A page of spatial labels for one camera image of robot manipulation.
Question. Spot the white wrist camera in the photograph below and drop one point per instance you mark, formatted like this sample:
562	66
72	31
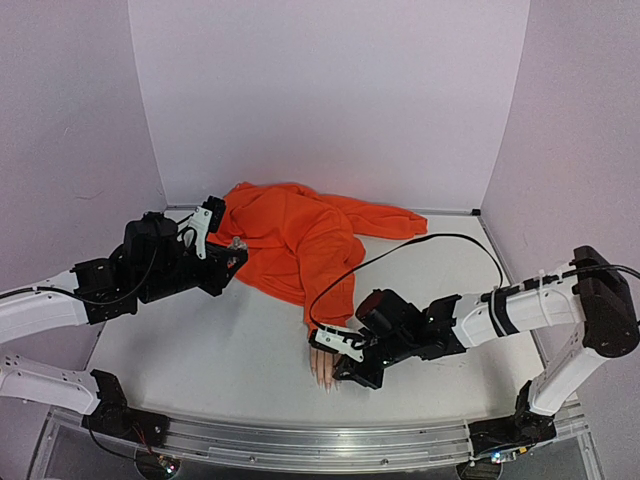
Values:
205	220
341	341

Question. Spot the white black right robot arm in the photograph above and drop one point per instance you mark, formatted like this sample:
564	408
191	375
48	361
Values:
588	293

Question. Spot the orange hoodie sweatshirt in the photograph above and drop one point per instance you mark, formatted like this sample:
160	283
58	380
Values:
303	245

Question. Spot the mannequin hand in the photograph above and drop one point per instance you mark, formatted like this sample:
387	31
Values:
323	366

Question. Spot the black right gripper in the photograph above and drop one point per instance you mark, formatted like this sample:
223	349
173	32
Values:
362	366

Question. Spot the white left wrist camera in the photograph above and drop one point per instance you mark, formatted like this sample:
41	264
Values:
205	220

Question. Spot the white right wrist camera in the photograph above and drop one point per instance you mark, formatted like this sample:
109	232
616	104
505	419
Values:
341	341

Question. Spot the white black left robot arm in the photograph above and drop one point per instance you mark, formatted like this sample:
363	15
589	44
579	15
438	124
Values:
87	294

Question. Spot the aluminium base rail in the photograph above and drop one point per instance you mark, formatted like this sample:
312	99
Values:
183	448

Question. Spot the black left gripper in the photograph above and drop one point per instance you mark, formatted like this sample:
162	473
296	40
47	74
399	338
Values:
221	257

